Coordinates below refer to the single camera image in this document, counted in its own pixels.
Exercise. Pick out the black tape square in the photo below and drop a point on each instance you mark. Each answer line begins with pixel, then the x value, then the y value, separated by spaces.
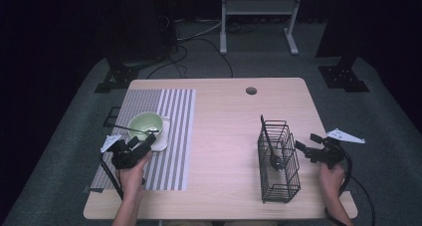
pixel 108 118

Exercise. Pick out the grey striped placemat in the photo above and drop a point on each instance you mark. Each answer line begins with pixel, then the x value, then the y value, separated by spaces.
pixel 179 119

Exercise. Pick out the white metal stand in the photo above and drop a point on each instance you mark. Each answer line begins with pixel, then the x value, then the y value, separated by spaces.
pixel 258 7

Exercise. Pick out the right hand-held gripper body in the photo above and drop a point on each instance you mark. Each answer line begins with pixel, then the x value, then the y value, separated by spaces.
pixel 331 154

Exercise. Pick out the dark tape piece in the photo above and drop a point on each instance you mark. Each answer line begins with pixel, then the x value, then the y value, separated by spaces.
pixel 94 189

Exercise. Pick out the person's left hand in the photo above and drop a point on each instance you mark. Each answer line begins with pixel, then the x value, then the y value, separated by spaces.
pixel 132 182

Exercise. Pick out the black ladle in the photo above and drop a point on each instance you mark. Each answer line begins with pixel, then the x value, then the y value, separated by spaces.
pixel 276 161

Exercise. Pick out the green bowl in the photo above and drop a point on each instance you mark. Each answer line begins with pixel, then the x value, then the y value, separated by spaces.
pixel 144 121

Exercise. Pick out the silver spoon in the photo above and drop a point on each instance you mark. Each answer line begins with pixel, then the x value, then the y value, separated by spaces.
pixel 132 129

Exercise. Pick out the dark cabinet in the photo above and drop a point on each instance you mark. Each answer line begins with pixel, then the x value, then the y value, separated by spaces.
pixel 142 23

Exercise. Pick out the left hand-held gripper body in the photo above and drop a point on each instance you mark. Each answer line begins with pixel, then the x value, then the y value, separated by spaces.
pixel 124 158

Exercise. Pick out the person's right hand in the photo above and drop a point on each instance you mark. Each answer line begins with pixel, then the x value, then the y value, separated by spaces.
pixel 331 181

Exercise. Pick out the black stand base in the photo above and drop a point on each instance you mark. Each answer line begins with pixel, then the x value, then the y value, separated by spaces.
pixel 343 78
pixel 117 78

